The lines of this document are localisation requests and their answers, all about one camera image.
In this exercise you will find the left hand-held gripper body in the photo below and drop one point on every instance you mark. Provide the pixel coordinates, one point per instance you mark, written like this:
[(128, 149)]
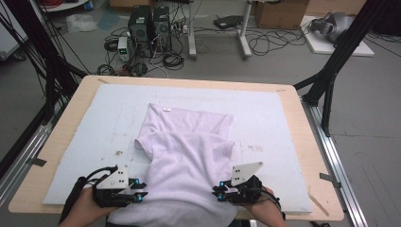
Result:
[(108, 192)]

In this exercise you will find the flat black device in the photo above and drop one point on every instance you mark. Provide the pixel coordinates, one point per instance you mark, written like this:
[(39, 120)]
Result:
[(227, 22)]

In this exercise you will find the white foam mat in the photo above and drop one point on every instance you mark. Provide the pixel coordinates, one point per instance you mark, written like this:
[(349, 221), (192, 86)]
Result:
[(271, 126)]

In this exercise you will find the grey rounded device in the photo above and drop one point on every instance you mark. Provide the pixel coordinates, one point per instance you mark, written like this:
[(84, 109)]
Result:
[(337, 25)]

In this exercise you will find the white bench power supply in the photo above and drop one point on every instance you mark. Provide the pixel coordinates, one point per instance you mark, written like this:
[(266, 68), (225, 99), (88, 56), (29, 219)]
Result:
[(123, 48)]

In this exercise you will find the black frame stand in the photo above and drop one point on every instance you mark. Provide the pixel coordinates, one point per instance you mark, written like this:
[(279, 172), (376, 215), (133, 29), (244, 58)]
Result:
[(47, 63), (331, 69)]

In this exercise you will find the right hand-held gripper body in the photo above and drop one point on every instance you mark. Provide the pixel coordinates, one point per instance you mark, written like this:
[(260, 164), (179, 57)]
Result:
[(247, 190)]

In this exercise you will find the white board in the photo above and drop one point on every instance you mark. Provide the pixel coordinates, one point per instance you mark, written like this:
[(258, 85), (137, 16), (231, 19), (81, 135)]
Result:
[(324, 47)]

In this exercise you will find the person's left hand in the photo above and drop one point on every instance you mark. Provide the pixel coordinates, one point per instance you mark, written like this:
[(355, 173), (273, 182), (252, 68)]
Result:
[(88, 208)]

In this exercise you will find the white desk leg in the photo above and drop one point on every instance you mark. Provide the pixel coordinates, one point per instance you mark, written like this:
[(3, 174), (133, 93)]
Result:
[(191, 31), (244, 34)]

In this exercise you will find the aluminium rail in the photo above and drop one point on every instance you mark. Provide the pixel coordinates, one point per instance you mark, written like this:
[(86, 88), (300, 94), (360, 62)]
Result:
[(22, 157), (334, 164)]

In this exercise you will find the black computer tower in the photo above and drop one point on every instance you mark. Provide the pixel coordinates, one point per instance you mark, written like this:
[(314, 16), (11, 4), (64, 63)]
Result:
[(140, 31), (162, 28)]

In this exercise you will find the person's dark clothing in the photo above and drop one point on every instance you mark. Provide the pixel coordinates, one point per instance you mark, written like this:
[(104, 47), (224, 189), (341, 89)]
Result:
[(113, 225)]

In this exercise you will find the clear plastic bag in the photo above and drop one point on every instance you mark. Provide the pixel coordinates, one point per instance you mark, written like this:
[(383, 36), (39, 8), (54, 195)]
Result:
[(81, 23)]

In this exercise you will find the cardboard box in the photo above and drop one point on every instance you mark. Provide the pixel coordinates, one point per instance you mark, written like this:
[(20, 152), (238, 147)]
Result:
[(280, 14)]

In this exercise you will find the lilac towel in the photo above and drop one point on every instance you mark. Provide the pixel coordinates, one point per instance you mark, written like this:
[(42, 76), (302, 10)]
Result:
[(186, 164)]

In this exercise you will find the thin wooden stick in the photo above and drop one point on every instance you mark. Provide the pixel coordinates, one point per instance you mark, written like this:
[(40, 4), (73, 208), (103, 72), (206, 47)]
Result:
[(318, 203)]

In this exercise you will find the person's right hand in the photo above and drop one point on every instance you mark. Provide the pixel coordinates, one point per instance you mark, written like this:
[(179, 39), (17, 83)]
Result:
[(266, 208)]

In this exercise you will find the grey tape piece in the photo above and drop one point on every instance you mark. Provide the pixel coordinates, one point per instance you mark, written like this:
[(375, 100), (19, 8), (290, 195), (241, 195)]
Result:
[(38, 162), (329, 179)]

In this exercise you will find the teal sheet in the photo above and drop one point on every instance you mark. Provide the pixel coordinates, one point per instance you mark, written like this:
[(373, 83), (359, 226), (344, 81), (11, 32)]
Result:
[(108, 20)]

